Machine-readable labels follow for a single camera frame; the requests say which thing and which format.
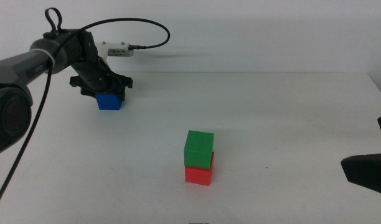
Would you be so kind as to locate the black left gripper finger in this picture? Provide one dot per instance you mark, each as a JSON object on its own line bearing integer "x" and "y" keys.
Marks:
{"x": 88, "y": 92}
{"x": 122, "y": 95}

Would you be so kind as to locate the blue cube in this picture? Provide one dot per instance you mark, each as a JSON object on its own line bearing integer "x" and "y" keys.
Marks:
{"x": 109, "y": 102}

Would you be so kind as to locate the green cube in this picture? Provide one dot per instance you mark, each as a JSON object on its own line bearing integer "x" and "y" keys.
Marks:
{"x": 198, "y": 149}

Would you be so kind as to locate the red cube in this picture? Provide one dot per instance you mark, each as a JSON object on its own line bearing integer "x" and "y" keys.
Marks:
{"x": 198, "y": 177}

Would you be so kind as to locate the left black grey Piper arm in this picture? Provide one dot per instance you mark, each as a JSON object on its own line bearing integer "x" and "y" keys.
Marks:
{"x": 16, "y": 70}

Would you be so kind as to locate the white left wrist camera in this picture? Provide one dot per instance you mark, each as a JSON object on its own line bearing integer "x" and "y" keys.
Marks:
{"x": 115, "y": 49}

